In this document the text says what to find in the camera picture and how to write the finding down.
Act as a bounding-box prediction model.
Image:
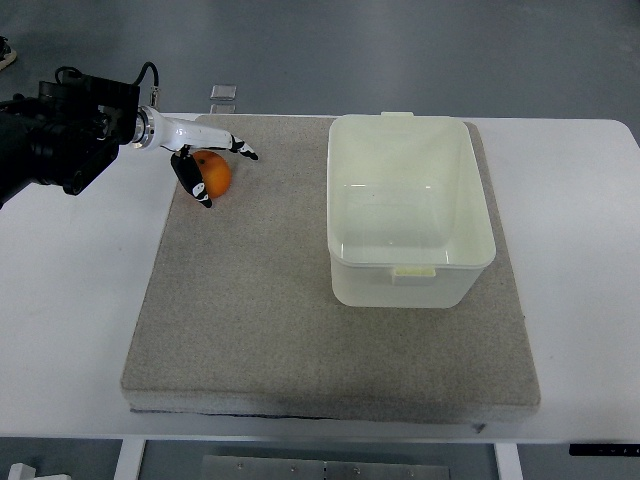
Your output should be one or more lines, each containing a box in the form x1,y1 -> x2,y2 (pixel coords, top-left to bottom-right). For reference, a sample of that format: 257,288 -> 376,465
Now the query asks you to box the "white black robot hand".
130,106 -> 258,208

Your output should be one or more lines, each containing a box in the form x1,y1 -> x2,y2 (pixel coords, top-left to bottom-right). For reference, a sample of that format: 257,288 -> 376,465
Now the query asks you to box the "orange fruit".
193,150 -> 232,199

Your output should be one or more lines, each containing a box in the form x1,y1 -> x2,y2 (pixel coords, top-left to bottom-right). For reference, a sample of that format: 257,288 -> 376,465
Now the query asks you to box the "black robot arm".
1,62 -> 159,204

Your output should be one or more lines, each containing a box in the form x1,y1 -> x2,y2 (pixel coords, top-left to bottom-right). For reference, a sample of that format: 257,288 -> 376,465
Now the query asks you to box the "white plastic box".
326,113 -> 496,309

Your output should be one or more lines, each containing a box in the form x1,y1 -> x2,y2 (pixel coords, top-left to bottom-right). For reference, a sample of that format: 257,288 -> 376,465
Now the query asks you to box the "lower floor socket plate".
209,103 -> 236,115

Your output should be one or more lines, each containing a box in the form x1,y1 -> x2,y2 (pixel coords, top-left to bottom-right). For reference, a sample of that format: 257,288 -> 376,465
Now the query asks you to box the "floor socket plate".
210,84 -> 237,101
209,103 -> 236,115

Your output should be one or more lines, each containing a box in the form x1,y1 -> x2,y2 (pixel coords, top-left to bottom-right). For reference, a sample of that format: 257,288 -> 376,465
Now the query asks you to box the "upper floor socket plate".
210,84 -> 237,101

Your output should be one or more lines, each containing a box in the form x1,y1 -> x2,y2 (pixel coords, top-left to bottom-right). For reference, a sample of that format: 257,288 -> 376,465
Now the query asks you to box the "shoe at left edge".
0,36 -> 17,70

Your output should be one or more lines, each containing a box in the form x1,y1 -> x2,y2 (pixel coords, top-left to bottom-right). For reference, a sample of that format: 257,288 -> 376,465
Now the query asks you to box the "grey foam mat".
121,115 -> 540,423

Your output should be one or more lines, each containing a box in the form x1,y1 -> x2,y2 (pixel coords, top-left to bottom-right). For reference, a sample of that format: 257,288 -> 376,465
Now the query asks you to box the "white block lower left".
7,463 -> 36,480

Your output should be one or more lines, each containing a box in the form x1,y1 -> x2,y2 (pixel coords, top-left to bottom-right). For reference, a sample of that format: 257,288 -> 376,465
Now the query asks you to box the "black table control panel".
569,443 -> 640,458

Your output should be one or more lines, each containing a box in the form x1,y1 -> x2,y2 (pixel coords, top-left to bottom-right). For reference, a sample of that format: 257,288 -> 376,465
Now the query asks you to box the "grey metal base plate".
200,455 -> 451,480

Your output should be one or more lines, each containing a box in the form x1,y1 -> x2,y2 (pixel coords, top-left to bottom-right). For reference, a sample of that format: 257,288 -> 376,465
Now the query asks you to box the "white table frame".
113,437 -> 524,480

